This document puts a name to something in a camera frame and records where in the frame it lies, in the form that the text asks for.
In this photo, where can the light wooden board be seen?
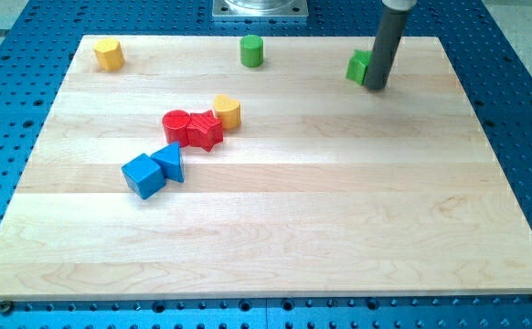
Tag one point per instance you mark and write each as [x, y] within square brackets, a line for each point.
[325, 189]

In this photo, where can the yellow heart block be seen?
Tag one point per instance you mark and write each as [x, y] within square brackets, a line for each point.
[228, 111]

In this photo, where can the red star block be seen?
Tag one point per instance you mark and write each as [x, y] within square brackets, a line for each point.
[204, 130]

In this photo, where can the blue triangle block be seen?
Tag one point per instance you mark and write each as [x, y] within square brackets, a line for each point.
[170, 161]

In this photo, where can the red cylinder block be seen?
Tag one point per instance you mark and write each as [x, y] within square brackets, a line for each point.
[175, 124]

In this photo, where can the green cylinder block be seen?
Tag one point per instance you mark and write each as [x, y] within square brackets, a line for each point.
[251, 51]

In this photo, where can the blue cube block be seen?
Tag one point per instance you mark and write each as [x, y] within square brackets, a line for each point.
[144, 176]

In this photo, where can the green star block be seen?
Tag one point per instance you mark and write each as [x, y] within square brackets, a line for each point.
[358, 65]

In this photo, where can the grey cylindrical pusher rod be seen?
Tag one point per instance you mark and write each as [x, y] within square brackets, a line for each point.
[390, 31]

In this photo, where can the yellow hexagon block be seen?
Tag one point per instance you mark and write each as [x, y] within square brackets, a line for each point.
[109, 54]

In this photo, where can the left board stop screw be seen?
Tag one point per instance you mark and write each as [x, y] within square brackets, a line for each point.
[6, 307]

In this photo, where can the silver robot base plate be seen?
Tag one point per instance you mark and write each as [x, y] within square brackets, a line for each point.
[260, 8]

